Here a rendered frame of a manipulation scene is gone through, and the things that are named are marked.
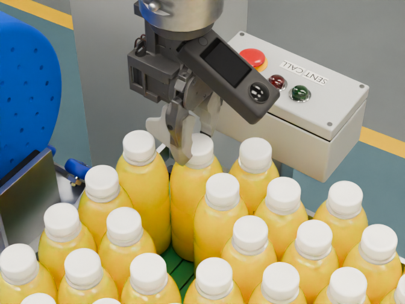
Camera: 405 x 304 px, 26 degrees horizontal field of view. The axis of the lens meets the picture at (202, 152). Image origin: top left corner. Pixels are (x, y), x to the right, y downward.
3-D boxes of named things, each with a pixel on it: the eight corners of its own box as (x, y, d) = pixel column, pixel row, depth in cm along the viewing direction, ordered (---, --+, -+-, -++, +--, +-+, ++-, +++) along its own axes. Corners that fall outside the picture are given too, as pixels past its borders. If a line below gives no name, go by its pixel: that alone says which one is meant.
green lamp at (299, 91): (296, 87, 113) (297, 80, 112) (311, 93, 112) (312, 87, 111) (287, 96, 111) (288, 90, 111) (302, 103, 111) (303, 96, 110)
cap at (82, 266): (97, 252, 97) (96, 242, 96) (104, 280, 94) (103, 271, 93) (62, 259, 96) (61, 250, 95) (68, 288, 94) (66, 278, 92)
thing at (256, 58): (247, 50, 118) (247, 43, 117) (270, 60, 116) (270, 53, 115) (232, 64, 116) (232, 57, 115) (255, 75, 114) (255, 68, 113)
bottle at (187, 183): (167, 262, 118) (164, 169, 105) (175, 222, 123) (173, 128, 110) (219, 268, 118) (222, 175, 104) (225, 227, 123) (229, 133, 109)
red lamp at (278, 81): (273, 76, 114) (273, 69, 113) (287, 83, 113) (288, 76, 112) (264, 85, 113) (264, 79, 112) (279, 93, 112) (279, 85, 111)
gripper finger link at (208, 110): (187, 110, 112) (178, 63, 105) (225, 129, 110) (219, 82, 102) (172, 127, 111) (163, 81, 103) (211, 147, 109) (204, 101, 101)
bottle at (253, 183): (219, 232, 122) (221, 139, 109) (268, 225, 123) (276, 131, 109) (229, 273, 117) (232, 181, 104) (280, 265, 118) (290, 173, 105)
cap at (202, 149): (179, 162, 106) (179, 152, 105) (184, 139, 109) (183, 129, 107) (211, 165, 106) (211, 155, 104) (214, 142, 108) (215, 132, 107)
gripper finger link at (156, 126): (152, 148, 109) (157, 85, 103) (191, 167, 106) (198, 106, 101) (136, 159, 106) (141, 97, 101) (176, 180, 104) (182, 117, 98)
